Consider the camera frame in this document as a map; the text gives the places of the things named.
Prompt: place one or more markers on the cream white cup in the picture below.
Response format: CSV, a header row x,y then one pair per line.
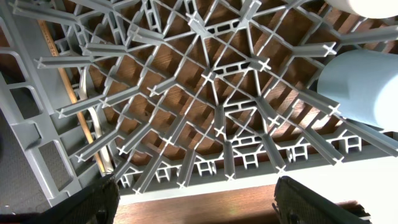
x,y
374,9

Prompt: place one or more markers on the wooden chopstick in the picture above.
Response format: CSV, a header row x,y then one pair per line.
x,y
53,50

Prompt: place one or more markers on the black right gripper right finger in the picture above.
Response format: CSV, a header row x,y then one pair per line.
x,y
296,203

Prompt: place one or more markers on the light blue cup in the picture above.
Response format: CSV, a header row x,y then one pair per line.
x,y
364,83

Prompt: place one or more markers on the grey dishwasher rack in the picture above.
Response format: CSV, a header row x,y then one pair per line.
x,y
192,97

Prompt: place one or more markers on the round black tray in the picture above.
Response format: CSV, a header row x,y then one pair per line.
x,y
20,190

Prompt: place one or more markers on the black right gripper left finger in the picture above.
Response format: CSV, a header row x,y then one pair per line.
x,y
96,203

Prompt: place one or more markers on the white plastic fork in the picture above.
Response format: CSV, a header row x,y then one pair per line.
x,y
103,152

